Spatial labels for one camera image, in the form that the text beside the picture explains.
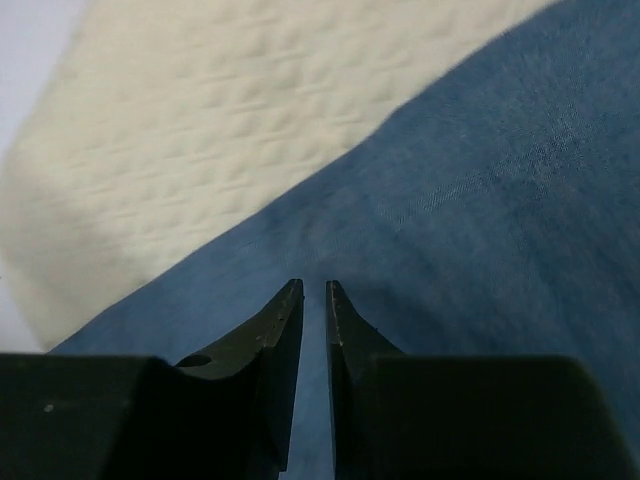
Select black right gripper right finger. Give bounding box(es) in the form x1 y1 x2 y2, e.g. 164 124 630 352
326 280 402 479

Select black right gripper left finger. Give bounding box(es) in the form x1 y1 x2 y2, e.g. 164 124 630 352
176 279 304 473

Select blue fabric pillowcase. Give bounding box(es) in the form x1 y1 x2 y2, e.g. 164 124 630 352
58 1 639 479

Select cream yellow foam pillow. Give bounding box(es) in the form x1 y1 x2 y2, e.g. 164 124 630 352
1 0 544 351

